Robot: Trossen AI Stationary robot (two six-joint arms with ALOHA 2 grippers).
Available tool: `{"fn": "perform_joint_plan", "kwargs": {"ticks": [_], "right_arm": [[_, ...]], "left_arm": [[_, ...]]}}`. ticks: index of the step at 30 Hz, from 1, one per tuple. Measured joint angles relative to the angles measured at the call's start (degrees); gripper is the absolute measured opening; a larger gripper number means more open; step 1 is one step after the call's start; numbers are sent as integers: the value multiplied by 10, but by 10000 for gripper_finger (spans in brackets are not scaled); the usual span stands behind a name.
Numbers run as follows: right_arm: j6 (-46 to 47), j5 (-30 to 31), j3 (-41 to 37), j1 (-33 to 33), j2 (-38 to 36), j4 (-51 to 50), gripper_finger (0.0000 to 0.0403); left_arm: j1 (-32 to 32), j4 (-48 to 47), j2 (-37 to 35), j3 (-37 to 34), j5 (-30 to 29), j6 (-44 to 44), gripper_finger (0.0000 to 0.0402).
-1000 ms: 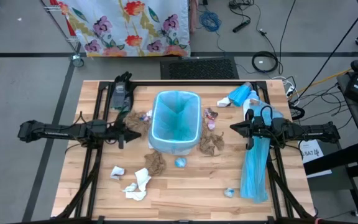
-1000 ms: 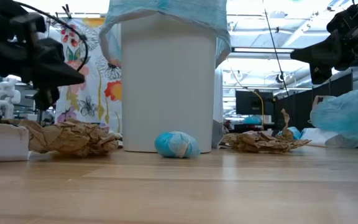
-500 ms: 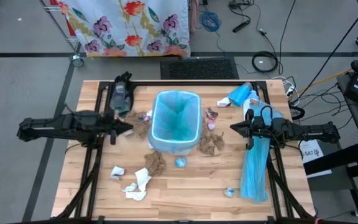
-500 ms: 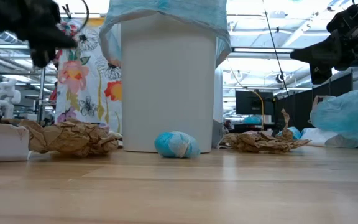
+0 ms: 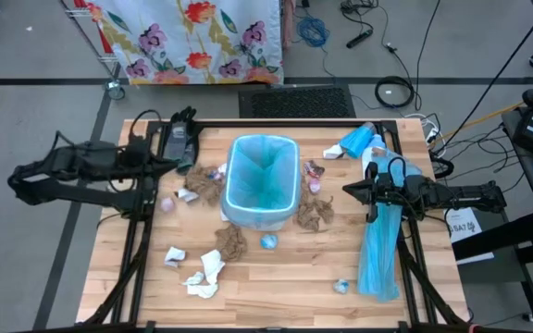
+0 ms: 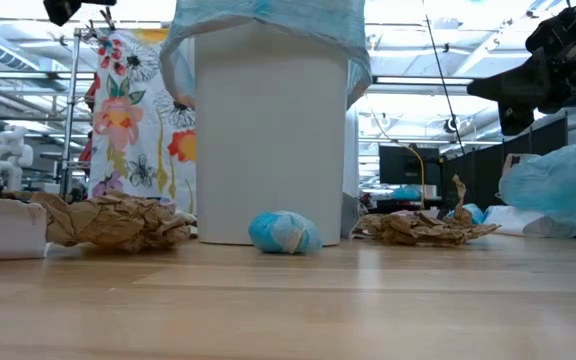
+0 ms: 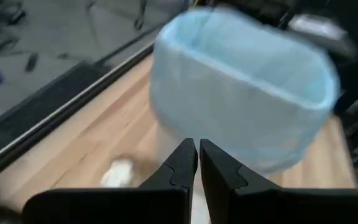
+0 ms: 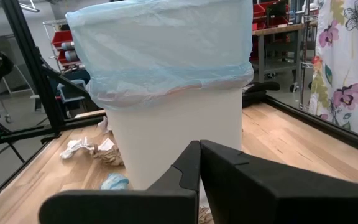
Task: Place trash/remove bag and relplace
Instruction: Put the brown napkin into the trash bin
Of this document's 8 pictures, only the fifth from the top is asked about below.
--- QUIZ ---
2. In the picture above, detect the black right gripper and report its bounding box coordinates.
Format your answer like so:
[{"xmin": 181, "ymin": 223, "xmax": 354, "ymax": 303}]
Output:
[{"xmin": 342, "ymin": 173, "xmax": 409, "ymax": 224}]

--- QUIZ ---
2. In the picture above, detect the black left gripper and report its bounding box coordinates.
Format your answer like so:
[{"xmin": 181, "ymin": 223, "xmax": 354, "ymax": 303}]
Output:
[{"xmin": 125, "ymin": 138, "xmax": 180, "ymax": 176}]

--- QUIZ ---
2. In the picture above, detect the brown paper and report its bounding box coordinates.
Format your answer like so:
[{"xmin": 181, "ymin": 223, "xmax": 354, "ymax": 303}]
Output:
[
  {"xmin": 184, "ymin": 165, "xmax": 225, "ymax": 207},
  {"xmin": 292, "ymin": 178, "xmax": 336, "ymax": 233},
  {"xmin": 214, "ymin": 223, "xmax": 249, "ymax": 264}
]

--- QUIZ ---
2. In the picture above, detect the small colourful wrapper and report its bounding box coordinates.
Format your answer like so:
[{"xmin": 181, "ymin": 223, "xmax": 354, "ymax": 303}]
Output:
[{"xmin": 208, "ymin": 162, "xmax": 229, "ymax": 182}]

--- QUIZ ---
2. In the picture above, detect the printed wrapper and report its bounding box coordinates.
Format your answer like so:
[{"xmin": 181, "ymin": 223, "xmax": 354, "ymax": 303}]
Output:
[{"xmin": 303, "ymin": 159, "xmax": 326, "ymax": 179}]

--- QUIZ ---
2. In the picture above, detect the small blue white ball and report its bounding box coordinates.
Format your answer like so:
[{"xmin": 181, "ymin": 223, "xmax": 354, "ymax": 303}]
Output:
[{"xmin": 332, "ymin": 277, "xmax": 352, "ymax": 296}]

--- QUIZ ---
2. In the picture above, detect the large blue white ball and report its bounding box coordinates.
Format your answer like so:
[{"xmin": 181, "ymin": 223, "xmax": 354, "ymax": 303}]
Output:
[{"xmin": 259, "ymin": 233, "xmax": 279, "ymax": 252}]

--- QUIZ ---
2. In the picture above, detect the white plastic trash bin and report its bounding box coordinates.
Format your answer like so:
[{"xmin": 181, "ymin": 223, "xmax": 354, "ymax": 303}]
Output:
[{"xmin": 219, "ymin": 133, "xmax": 303, "ymax": 232}]

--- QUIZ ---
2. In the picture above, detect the white flat bag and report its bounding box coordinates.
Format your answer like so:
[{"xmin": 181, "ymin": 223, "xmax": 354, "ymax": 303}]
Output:
[{"xmin": 361, "ymin": 133, "xmax": 388, "ymax": 179}]

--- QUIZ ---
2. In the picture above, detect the loose blue trash bag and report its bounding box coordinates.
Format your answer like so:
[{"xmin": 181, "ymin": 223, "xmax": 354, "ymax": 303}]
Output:
[{"xmin": 357, "ymin": 146, "xmax": 424, "ymax": 304}]

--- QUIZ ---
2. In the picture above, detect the metal rack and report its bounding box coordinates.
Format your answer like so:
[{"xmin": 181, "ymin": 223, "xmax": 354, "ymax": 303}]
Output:
[{"xmin": 60, "ymin": 0, "xmax": 128, "ymax": 102}]

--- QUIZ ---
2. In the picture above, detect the white power strip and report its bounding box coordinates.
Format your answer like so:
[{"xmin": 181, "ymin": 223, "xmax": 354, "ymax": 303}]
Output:
[{"xmin": 421, "ymin": 115, "xmax": 441, "ymax": 143}]

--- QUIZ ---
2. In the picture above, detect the white printed paper sheet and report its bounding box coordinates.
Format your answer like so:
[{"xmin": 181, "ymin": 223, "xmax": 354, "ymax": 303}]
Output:
[{"xmin": 445, "ymin": 206, "xmax": 484, "ymax": 245}]

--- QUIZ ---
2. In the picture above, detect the black floor mat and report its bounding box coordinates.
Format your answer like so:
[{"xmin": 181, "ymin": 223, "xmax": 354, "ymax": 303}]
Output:
[{"xmin": 238, "ymin": 86, "xmax": 357, "ymax": 119}]

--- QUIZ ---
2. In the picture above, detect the floral cloth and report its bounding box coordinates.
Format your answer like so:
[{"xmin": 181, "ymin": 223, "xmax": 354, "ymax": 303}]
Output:
[{"xmin": 85, "ymin": 0, "xmax": 285, "ymax": 87}]

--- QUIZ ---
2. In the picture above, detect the black power strip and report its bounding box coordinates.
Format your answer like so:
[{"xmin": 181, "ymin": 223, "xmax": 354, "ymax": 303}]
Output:
[{"xmin": 345, "ymin": 28, "xmax": 375, "ymax": 50}]

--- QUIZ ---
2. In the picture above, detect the grey side table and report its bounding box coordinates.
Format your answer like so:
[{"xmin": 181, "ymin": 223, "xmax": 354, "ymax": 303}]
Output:
[{"xmin": 451, "ymin": 109, "xmax": 533, "ymax": 325}]

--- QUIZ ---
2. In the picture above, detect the black rig frame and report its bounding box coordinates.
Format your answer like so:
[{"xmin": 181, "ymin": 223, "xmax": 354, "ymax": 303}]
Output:
[{"xmin": 81, "ymin": 118, "xmax": 474, "ymax": 333}]

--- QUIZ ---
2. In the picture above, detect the black cable coil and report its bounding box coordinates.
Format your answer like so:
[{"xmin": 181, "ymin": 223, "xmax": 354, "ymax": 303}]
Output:
[{"xmin": 374, "ymin": 75, "xmax": 416, "ymax": 109}]

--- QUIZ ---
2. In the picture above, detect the yellow cable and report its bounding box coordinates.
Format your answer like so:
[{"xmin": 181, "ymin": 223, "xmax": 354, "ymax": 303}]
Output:
[{"xmin": 437, "ymin": 84, "xmax": 533, "ymax": 140}]

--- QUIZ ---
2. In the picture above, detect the blue cable coil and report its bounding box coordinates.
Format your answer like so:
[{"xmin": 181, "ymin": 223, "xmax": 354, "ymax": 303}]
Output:
[{"xmin": 295, "ymin": 15, "xmax": 332, "ymax": 48}]

